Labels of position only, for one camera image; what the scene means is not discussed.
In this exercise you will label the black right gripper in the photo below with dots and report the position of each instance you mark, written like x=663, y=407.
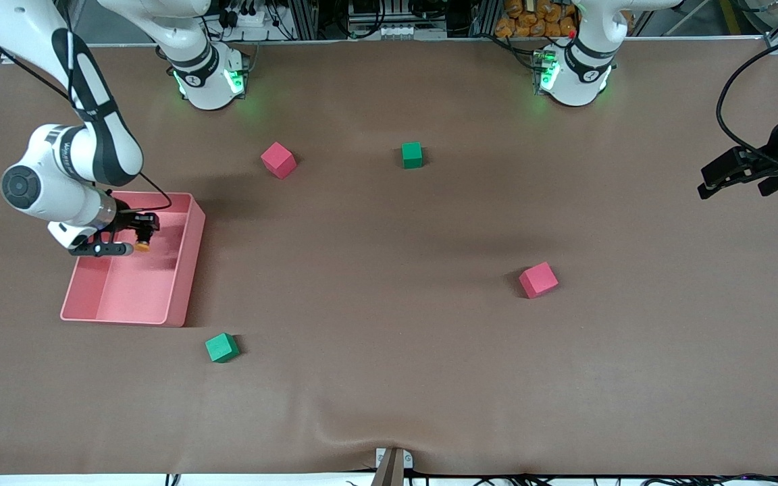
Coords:
x=126, y=220

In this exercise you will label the orange capped black button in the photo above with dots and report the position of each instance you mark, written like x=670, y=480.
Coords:
x=142, y=247

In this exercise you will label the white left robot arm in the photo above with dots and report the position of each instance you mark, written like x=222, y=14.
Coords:
x=578, y=74

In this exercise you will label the pink plastic bin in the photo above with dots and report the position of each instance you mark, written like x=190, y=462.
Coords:
x=132, y=290

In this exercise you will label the green foam cube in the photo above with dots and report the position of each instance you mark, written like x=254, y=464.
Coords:
x=412, y=155
x=221, y=348

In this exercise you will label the pink foam cube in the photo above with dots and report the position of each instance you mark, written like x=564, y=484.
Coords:
x=277, y=160
x=538, y=281

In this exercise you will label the white power strip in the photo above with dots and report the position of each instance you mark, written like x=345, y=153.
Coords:
x=247, y=17

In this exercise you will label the bag of orange objects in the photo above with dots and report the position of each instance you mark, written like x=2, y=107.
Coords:
x=531, y=23

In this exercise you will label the brown table cover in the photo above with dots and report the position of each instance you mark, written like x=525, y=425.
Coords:
x=389, y=378

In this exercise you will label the white terminal block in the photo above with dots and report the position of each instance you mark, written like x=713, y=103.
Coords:
x=402, y=31

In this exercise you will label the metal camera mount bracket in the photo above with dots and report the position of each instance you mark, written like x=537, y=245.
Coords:
x=392, y=466

